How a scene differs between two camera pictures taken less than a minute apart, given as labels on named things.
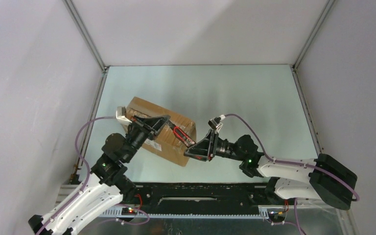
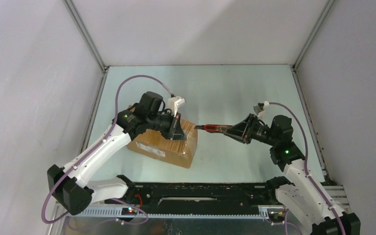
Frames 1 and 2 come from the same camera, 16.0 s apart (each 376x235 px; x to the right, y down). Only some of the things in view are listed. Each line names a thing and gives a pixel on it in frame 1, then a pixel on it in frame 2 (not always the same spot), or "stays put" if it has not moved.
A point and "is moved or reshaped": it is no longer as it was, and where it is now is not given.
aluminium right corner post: [326, 8] stays put
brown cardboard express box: [166, 143] stays put
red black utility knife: [180, 134] is moved or reshaped
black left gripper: [151, 126] to [177, 132]
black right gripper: [207, 149] to [242, 132]
